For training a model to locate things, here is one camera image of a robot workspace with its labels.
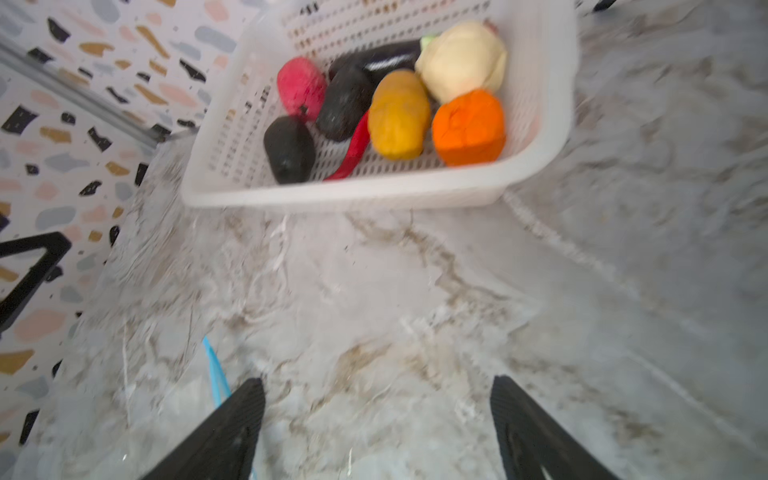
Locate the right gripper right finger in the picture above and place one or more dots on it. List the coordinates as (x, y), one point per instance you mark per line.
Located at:
(532, 444)

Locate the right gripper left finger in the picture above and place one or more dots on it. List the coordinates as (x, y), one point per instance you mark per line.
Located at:
(223, 446)

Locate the clear zip top bag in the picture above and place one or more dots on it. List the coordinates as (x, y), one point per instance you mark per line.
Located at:
(124, 404)

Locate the white plastic basket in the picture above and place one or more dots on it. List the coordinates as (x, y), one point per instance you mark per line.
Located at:
(228, 166)

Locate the black toy avocado front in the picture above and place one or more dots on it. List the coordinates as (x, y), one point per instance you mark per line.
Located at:
(290, 149)

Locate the black toy avocado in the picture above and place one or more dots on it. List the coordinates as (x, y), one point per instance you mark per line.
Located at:
(347, 98)
(290, 149)

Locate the pink toy fruit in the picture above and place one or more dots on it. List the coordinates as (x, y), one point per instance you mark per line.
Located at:
(302, 88)

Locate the yellow toy potato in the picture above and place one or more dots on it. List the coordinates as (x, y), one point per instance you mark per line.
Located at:
(399, 116)

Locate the cream toy garlic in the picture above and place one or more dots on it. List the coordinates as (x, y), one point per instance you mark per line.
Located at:
(466, 57)

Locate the red toy chili pepper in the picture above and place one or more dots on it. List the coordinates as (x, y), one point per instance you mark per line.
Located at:
(358, 145)

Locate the orange toy fruit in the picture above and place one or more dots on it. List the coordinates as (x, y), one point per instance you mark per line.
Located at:
(470, 129)

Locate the purple toy eggplant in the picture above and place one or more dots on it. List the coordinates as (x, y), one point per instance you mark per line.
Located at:
(381, 60)

